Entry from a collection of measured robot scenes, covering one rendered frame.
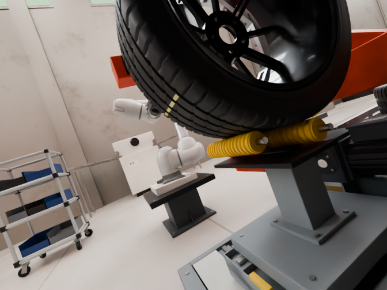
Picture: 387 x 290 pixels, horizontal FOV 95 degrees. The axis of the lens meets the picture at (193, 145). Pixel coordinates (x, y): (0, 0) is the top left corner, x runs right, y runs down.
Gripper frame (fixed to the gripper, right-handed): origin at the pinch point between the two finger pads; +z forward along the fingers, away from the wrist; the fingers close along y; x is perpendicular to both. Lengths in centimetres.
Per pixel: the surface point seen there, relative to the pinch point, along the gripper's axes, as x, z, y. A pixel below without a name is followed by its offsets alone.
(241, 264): -66, 32, 5
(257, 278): -65, 40, 5
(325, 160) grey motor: -50, 35, -41
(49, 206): -34, -125, 102
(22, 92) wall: 182, -342, 159
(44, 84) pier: 186, -331, 117
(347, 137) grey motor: -44, 41, -47
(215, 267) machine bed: -75, 14, 8
